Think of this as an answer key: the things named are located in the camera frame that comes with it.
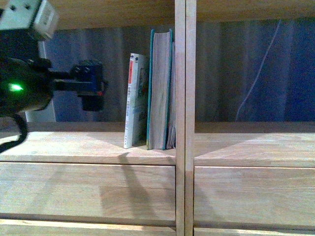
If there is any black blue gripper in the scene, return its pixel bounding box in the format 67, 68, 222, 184
70, 59, 106, 111

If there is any white red-spine storybook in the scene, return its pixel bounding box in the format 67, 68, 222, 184
124, 53, 149, 148

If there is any teal hardcover book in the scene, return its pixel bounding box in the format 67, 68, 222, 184
147, 29, 173, 150

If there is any thin white paperback book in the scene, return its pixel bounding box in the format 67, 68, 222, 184
166, 42, 176, 149

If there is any wooden drawer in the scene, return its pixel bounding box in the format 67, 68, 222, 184
194, 167, 315, 229
0, 219, 176, 236
0, 162, 175, 225
194, 228, 315, 236

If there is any wooden bookshelf unit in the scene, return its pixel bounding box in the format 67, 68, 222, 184
0, 0, 315, 236

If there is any grey curtain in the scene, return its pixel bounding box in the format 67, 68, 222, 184
41, 18, 315, 122

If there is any right lower wooden drawer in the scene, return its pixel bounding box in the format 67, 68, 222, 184
194, 228, 315, 236

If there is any right upper wooden drawer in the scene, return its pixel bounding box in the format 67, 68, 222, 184
194, 167, 315, 229

